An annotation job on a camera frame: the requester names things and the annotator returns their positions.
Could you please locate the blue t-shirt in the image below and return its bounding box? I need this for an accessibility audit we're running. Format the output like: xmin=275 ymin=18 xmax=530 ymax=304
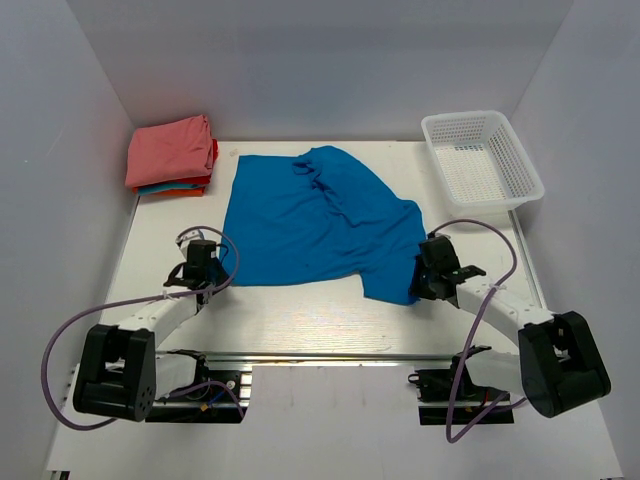
xmin=222 ymin=146 xmax=426 ymax=305

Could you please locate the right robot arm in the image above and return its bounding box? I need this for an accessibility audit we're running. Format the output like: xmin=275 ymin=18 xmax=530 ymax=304
xmin=408 ymin=235 xmax=611 ymax=418

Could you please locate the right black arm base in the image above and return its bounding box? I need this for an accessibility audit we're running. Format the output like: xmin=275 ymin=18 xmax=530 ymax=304
xmin=407 ymin=346 xmax=524 ymax=427

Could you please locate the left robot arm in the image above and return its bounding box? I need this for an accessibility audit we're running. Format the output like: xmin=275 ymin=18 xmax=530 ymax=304
xmin=73 ymin=239 xmax=229 ymax=422

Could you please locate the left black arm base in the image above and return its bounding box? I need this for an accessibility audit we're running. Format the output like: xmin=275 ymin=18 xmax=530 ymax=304
xmin=145 ymin=350 xmax=252 ymax=424

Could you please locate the teal folded t-shirt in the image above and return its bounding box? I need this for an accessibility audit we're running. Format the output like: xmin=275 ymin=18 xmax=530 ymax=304
xmin=134 ymin=183 xmax=205 ymax=196

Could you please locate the white plastic basket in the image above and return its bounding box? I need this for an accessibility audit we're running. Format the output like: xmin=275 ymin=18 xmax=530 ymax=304
xmin=421 ymin=110 xmax=545 ymax=217

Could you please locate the pink folded t-shirt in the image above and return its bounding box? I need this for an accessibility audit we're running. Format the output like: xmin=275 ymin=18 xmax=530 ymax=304
xmin=125 ymin=115 xmax=217 ymax=189

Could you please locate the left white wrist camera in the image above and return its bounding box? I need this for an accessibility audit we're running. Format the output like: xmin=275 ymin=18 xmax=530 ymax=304
xmin=175 ymin=230 xmax=205 ymax=249

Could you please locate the aluminium table edge rail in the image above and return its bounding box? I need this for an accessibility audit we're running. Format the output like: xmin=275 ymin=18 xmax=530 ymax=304
xmin=154 ymin=351 xmax=521 ymax=367

